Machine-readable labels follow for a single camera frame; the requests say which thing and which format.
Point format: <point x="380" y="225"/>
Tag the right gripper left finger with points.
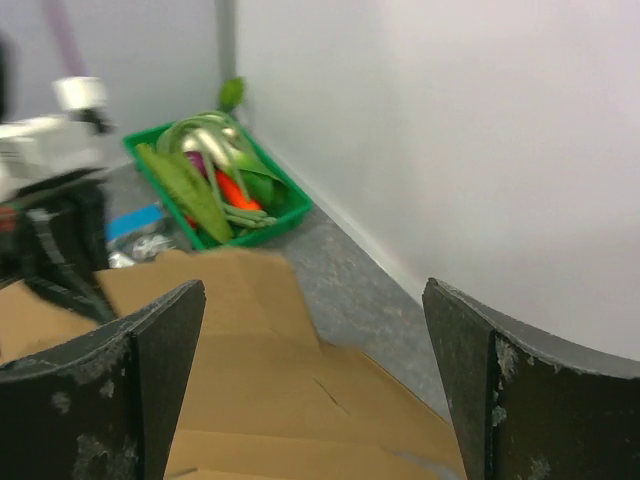
<point x="103" y="405"/>

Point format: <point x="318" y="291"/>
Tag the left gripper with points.
<point x="53" y="233"/>

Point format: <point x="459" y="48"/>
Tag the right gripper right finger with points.
<point x="526" y="404"/>

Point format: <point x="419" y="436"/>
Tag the large cardboard box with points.
<point x="266" y="398"/>

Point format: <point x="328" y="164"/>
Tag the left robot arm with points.
<point x="10" y="65"/>

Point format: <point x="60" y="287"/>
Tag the clear plastic bag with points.
<point x="142" y="247"/>

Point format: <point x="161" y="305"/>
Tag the green lettuce leaf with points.
<point x="189" y="190"/>

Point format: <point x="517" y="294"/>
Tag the green asparagus bundle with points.
<point x="250" y="220"/>

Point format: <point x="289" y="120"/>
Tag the green plastic tray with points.
<point x="289" y="215"/>

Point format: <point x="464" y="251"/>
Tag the orange toy carrot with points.
<point x="233" y="193"/>

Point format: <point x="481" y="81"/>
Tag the white toy radish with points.
<point x="214" y="145"/>

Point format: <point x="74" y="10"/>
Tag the green long beans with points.
<point x="169" y="141"/>

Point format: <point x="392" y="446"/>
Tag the green bok choy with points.
<point x="262" y="184"/>

